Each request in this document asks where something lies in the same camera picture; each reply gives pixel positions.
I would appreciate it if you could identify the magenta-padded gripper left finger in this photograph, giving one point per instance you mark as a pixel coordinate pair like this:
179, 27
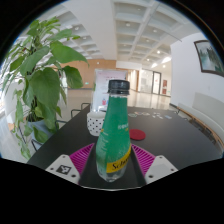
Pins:
82, 156

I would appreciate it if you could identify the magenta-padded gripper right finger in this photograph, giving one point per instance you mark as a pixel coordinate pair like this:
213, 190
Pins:
144, 159

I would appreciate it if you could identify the green plastic drink bottle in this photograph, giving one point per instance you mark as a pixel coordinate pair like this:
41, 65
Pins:
113, 133

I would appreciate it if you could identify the flat round red coaster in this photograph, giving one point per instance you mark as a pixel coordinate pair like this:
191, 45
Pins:
137, 134

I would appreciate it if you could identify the white polka dot mug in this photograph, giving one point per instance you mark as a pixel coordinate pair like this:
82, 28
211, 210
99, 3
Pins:
95, 124

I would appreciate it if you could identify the beige round disc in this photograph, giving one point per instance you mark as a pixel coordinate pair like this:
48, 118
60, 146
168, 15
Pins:
144, 113

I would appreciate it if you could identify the small blue card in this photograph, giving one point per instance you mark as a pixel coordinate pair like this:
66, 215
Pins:
168, 117

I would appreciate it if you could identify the black metal chair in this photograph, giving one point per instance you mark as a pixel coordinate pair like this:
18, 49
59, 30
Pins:
83, 106

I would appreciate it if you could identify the long white bench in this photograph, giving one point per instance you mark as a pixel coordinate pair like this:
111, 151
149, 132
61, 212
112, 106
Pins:
206, 113

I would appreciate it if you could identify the large leafy potted plant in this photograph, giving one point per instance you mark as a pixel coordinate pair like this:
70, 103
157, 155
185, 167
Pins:
43, 83

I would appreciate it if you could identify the ceiling lights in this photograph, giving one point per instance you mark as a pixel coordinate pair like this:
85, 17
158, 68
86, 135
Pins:
156, 50

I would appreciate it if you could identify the dark framed wall picture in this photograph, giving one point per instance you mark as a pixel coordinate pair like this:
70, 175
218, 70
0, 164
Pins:
210, 58

